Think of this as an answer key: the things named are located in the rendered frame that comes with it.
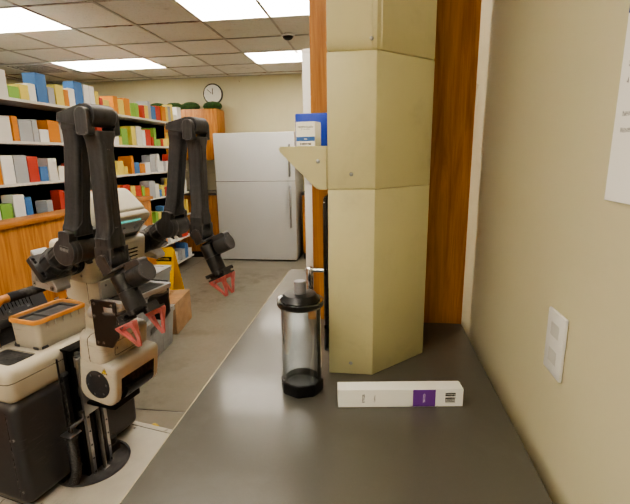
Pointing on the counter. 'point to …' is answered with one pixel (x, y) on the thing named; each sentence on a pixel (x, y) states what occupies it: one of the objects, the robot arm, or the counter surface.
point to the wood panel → (450, 218)
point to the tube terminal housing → (377, 206)
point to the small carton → (308, 133)
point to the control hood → (309, 163)
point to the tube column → (382, 26)
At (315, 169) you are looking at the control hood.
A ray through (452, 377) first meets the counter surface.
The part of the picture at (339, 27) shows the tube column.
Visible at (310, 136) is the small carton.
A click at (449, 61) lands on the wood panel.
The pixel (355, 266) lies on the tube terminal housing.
